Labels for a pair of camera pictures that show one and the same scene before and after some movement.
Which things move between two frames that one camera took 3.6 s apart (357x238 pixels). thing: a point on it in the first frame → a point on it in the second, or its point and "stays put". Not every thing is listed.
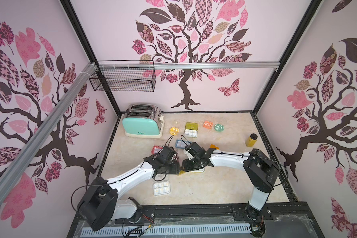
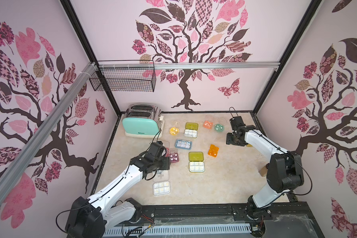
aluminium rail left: [38, 135] stays put
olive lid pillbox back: [191, 129] stays put
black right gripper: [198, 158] → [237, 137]
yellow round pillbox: [174, 131] stays put
